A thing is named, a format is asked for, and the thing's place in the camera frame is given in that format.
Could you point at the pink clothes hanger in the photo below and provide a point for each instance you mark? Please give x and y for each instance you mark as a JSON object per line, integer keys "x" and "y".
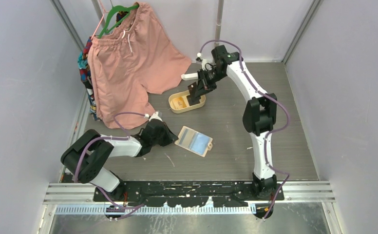
{"x": 101, "y": 12}

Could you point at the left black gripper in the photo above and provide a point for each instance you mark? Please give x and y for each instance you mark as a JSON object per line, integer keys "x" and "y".
{"x": 170, "y": 137}

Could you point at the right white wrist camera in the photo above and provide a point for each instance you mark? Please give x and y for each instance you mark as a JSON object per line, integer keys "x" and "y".
{"x": 205, "y": 64}

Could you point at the beige oval tray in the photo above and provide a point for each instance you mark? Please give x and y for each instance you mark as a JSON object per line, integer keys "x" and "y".
{"x": 190, "y": 106}

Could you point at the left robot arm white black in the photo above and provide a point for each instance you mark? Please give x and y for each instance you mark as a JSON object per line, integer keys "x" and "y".
{"x": 86, "y": 158}

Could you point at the white rack stand base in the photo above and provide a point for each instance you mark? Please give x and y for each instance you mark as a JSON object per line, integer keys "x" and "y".
{"x": 190, "y": 76}

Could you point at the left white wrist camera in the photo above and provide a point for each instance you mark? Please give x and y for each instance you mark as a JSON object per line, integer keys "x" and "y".
{"x": 157, "y": 115}

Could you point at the gold credit card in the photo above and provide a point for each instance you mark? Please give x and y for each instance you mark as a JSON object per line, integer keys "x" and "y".
{"x": 179, "y": 103}

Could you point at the colourful patterned garment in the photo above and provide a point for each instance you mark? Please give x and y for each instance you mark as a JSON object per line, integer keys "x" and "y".
{"x": 85, "y": 77}

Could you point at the grey metal rack pole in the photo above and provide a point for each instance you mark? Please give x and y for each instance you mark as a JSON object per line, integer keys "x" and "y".
{"x": 218, "y": 23}

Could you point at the beige leather card holder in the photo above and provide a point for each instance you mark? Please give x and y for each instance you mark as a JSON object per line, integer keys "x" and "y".
{"x": 194, "y": 141}

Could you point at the grey VIP credit card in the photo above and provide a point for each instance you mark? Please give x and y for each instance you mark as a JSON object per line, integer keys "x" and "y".
{"x": 195, "y": 92}

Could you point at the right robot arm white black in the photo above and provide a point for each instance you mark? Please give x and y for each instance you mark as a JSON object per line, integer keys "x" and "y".
{"x": 259, "y": 115}

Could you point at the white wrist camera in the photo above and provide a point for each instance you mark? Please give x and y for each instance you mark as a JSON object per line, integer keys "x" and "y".
{"x": 157, "y": 115}
{"x": 205, "y": 64}

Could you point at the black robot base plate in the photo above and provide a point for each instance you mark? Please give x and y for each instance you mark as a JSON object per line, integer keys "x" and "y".
{"x": 188, "y": 194}

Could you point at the green clothes hanger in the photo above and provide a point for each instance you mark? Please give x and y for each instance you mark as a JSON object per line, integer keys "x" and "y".
{"x": 112, "y": 14}

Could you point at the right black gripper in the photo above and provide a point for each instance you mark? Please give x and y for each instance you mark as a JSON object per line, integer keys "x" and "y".
{"x": 206, "y": 86}

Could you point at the pink shorts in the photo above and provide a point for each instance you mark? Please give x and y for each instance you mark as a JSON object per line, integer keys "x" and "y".
{"x": 135, "y": 60}

